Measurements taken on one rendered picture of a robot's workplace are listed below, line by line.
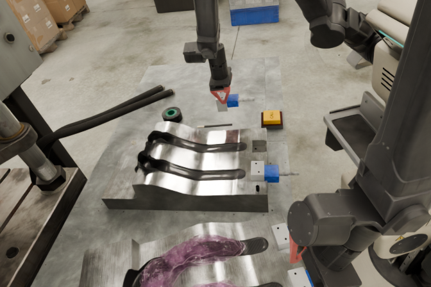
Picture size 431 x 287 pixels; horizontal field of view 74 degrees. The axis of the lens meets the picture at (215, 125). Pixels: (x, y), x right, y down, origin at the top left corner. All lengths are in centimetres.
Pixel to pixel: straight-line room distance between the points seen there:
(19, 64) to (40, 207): 52
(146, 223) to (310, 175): 129
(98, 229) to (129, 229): 10
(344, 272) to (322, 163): 156
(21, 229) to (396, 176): 106
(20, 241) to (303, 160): 160
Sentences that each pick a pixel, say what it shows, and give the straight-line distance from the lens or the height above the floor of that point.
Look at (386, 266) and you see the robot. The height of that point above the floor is 27.
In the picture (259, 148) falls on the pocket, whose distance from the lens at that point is 94.
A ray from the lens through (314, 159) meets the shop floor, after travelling 206.
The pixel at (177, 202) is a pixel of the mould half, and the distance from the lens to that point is 88.
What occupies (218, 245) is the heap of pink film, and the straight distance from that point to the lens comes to 72.
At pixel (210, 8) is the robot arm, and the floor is 131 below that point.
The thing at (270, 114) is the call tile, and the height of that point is 84.
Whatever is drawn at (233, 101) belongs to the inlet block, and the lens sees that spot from 100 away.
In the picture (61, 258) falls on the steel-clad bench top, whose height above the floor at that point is 80.
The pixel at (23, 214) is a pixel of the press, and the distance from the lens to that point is 120.
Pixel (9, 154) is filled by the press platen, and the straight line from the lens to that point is 106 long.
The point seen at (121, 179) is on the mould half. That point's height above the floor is 86.
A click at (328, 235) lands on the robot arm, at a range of 41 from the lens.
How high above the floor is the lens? 155
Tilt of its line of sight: 41 degrees down
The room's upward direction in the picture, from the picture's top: 11 degrees counter-clockwise
